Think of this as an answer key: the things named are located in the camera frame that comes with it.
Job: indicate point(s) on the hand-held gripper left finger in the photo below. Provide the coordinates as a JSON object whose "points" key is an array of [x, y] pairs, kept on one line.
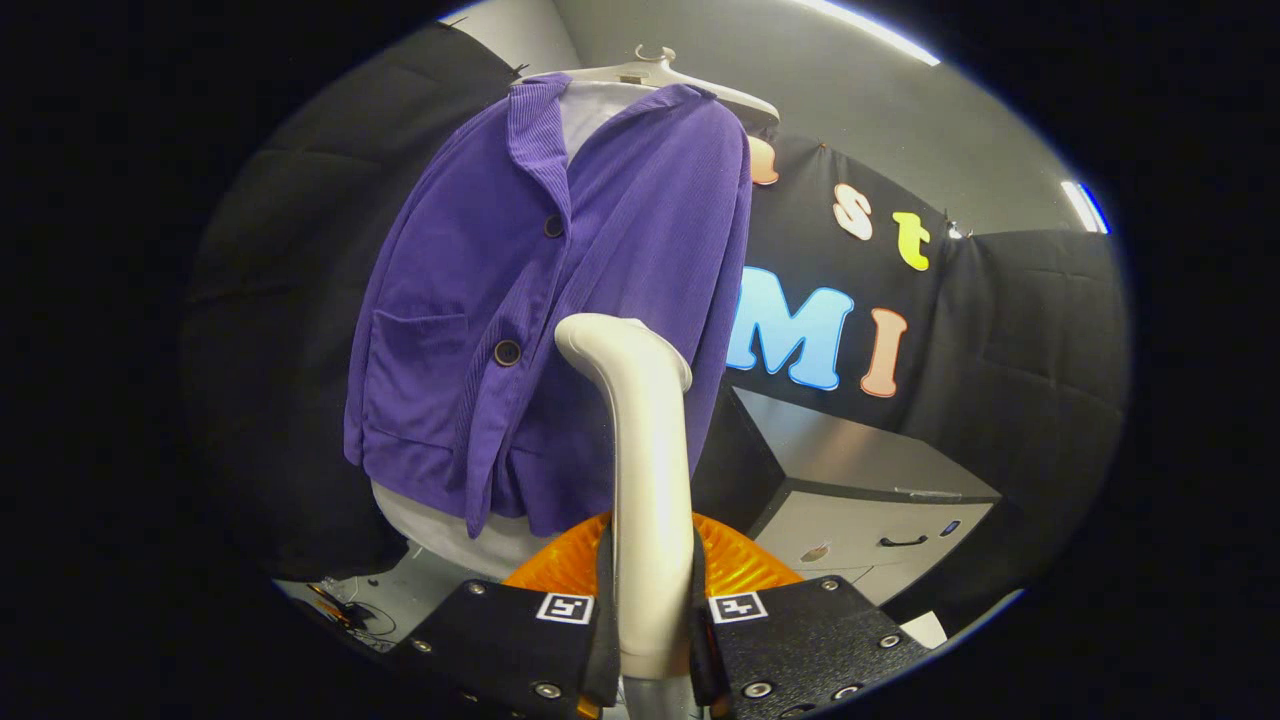
{"points": [[510, 650]]}

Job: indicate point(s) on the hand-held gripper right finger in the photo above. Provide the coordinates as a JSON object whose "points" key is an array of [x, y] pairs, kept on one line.
{"points": [[790, 640]]}

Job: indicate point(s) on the white shirt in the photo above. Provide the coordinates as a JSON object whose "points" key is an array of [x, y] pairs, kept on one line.
{"points": [[590, 115]]}

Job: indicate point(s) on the white clothes hanger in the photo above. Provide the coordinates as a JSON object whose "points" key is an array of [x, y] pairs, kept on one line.
{"points": [[650, 75]]}

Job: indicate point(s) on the black and orange tool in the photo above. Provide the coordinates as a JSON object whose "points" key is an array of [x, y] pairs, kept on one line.
{"points": [[330, 605]]}

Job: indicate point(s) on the grey cabinet with dark top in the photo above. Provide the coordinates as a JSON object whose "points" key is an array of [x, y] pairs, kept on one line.
{"points": [[850, 450]]}

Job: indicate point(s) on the ceiling light panel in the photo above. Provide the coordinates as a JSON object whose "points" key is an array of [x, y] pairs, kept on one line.
{"points": [[1085, 205], [870, 27]]}

